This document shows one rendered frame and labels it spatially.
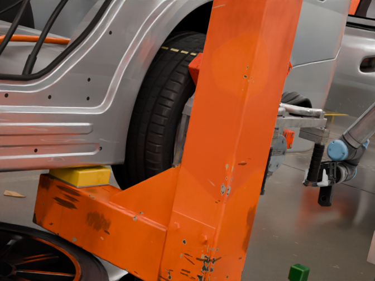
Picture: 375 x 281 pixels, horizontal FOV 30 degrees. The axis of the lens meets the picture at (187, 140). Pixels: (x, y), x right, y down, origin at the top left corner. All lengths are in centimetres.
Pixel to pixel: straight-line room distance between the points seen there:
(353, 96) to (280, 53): 304
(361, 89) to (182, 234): 309
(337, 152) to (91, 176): 91
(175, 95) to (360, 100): 272
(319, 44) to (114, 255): 144
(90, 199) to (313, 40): 133
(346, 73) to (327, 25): 175
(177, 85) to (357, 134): 70
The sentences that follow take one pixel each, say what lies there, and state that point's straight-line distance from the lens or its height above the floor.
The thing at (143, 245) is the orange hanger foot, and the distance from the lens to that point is 190.
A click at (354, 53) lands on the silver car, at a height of 119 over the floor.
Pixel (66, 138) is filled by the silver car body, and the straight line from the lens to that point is 199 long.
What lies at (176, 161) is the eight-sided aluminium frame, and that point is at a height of 78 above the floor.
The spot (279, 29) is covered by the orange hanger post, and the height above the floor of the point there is 124.
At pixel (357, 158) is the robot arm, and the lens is 268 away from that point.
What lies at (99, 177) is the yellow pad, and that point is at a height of 71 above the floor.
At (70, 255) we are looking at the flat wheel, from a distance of 206.
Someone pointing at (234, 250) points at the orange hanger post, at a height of 67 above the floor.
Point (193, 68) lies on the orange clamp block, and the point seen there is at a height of 108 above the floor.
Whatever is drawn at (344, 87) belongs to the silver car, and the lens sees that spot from 478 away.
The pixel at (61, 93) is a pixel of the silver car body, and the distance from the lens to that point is 197.
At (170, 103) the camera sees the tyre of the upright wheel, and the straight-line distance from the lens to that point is 218.
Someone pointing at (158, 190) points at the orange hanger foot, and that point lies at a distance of 187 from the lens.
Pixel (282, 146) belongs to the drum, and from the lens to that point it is 233.
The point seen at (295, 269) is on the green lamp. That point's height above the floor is 66.
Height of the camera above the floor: 124
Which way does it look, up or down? 10 degrees down
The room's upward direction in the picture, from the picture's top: 11 degrees clockwise
